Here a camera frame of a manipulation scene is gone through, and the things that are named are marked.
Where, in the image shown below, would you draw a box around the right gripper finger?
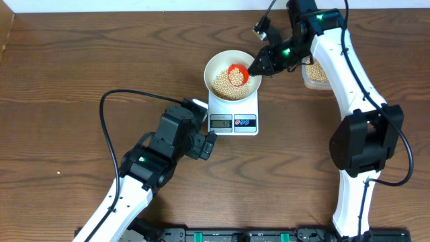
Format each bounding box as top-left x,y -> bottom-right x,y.
247,65 -> 273,77
250,47 -> 269,67

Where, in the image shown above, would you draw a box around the red plastic measuring scoop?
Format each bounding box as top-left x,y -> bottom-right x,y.
228,64 -> 249,87

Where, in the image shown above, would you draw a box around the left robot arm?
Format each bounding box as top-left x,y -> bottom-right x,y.
74,99 -> 217,241

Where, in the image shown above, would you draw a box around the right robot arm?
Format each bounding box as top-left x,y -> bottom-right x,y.
248,1 -> 405,241

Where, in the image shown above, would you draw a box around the soybeans in scoop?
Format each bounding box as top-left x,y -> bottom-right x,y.
228,67 -> 244,87

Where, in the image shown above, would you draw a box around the white ceramic bowl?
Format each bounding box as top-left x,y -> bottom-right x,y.
204,50 -> 262,99

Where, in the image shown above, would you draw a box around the soybeans in bowl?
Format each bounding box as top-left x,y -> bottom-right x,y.
212,69 -> 250,101

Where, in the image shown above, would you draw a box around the white digital kitchen scale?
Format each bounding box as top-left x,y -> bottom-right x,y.
208,92 -> 259,136

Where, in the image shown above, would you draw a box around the soybeans in container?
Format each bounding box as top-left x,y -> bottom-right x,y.
305,58 -> 328,83

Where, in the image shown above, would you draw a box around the clear plastic container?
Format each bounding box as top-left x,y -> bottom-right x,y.
301,56 -> 332,90

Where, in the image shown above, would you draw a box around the left black cable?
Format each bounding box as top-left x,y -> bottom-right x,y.
82,89 -> 184,242

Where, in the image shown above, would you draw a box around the black cable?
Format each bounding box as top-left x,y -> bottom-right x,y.
82,89 -> 184,242
261,0 -> 415,242

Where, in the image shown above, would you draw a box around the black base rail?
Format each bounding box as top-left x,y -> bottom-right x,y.
73,227 -> 413,242

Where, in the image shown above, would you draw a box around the right black cable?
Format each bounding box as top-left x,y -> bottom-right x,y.
261,0 -> 415,242

